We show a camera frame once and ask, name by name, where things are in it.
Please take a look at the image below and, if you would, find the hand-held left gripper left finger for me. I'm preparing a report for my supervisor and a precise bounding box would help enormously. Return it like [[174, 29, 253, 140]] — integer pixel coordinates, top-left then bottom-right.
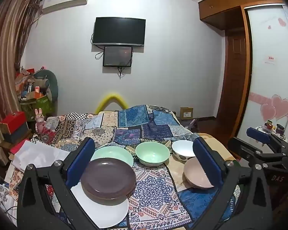
[[16, 137, 103, 230]]

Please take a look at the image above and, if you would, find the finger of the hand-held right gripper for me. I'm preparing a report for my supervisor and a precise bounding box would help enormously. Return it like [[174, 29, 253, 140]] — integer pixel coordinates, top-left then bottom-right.
[[228, 136, 288, 170], [246, 127, 288, 154]]

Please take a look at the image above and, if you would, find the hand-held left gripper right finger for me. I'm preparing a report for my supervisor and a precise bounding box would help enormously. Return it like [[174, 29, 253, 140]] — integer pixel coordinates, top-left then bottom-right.
[[193, 136, 274, 230]]

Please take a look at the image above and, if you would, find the pink bowl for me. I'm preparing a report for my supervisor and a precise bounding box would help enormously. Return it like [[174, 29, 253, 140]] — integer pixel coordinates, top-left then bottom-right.
[[184, 158, 215, 189]]

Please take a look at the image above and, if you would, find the white dotted bowl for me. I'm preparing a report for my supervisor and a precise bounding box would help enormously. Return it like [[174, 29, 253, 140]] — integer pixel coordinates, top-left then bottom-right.
[[171, 140, 197, 161]]

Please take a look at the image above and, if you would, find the brown plate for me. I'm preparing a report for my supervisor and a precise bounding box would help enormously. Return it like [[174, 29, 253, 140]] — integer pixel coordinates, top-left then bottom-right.
[[80, 158, 137, 203]]

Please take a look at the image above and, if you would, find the green plate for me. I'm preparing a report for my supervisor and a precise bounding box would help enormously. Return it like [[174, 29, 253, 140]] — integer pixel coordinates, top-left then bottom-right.
[[90, 146, 134, 173]]

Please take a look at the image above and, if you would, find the green bowl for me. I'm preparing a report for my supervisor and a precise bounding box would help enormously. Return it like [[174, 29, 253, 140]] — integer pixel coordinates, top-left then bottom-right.
[[135, 142, 170, 167]]

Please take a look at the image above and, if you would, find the white plate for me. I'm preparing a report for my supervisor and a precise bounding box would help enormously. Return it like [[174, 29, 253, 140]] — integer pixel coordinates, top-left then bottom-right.
[[70, 182, 129, 229]]

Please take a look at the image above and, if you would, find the white rounded case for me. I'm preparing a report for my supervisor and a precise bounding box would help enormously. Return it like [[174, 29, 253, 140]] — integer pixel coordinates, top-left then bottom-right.
[[262, 125, 288, 140]]

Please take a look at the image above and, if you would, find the white folded cloth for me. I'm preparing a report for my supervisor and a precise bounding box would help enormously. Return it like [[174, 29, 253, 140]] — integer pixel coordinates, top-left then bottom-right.
[[12, 140, 70, 173]]

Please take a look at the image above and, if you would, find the cardboard box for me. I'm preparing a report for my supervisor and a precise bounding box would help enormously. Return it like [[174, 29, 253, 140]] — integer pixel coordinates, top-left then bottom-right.
[[180, 107, 194, 120]]

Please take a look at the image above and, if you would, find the pink rabbit toy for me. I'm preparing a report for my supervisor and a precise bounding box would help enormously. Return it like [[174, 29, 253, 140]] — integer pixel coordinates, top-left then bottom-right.
[[34, 108, 47, 133]]

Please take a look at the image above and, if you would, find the patchwork printed blanket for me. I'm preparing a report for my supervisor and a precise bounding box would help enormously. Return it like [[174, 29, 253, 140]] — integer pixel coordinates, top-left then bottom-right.
[[5, 104, 243, 230]]

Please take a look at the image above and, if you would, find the wooden room door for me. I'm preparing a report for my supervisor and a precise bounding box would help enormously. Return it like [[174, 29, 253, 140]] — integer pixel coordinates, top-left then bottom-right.
[[216, 27, 247, 130]]

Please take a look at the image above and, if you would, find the grey box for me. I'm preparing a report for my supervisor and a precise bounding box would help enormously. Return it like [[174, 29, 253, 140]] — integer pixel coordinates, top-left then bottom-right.
[[2, 126, 29, 144]]

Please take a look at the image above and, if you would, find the yellow foam tube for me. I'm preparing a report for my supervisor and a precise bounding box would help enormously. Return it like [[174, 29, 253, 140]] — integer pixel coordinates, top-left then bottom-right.
[[95, 93, 129, 114]]

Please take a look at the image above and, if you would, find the red box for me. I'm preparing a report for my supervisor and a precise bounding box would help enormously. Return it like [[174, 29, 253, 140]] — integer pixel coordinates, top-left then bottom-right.
[[0, 111, 27, 135]]

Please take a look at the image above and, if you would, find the white sliding wardrobe door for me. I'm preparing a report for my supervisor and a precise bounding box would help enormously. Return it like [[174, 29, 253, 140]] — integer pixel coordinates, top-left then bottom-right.
[[238, 3, 288, 146]]

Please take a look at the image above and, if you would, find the striped brown curtain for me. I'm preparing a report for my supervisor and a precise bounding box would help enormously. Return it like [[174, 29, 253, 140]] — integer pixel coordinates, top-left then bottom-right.
[[0, 0, 42, 149]]

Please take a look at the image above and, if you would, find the wooden overhead cabinet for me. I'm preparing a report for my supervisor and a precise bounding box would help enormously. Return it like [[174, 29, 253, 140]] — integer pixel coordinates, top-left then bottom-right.
[[198, 0, 287, 30]]

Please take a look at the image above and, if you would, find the white air conditioner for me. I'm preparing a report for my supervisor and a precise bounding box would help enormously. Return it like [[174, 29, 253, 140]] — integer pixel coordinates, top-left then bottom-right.
[[41, 0, 90, 14]]

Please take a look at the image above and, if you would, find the small black wall monitor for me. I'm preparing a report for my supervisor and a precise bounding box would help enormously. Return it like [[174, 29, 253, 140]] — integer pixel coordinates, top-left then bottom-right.
[[103, 46, 133, 67]]

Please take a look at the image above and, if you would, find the black wall television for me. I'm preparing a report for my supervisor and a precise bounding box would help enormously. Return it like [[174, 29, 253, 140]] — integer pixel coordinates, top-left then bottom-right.
[[92, 17, 146, 46]]

